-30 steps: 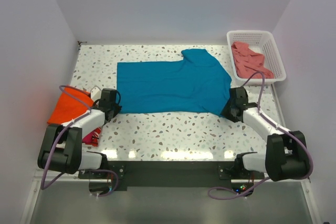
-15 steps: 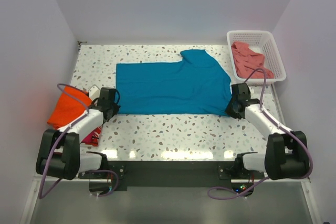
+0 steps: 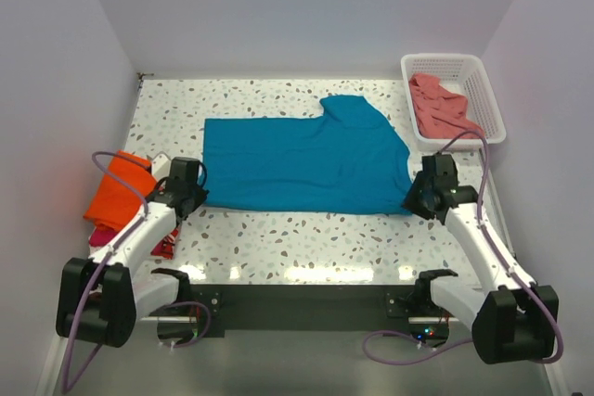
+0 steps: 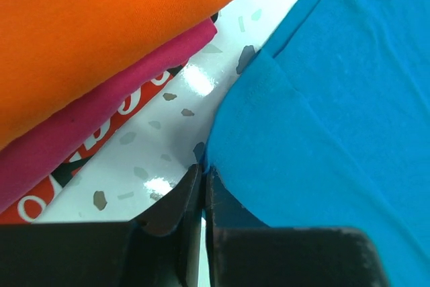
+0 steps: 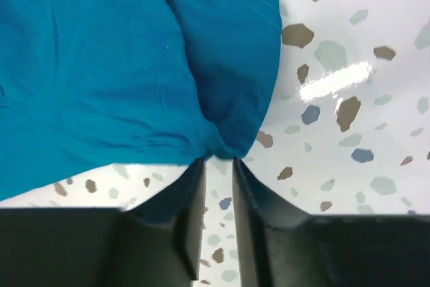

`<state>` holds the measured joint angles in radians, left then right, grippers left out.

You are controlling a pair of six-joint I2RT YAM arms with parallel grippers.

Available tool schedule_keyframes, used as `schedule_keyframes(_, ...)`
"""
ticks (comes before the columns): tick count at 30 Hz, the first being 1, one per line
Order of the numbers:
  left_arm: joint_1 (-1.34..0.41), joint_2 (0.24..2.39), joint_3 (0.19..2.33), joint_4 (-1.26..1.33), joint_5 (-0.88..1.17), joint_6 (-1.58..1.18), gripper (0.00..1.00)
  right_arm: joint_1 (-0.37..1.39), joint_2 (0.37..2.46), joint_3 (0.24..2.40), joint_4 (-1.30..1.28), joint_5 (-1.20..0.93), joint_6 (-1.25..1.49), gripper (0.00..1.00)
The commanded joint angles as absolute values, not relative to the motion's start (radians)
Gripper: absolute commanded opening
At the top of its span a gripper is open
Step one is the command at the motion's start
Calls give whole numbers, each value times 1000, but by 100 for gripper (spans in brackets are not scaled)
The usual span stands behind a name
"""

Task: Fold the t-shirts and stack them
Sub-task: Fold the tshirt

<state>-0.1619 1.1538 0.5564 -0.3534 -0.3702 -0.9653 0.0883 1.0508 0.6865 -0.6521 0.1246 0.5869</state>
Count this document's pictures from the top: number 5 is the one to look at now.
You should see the blue t shirt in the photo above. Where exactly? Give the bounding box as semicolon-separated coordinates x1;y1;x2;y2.
1;0;282;199

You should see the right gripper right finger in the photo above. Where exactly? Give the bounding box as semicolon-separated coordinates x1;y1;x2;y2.
232;159;429;287

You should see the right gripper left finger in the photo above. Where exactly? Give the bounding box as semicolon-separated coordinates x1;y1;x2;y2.
1;159;206;287

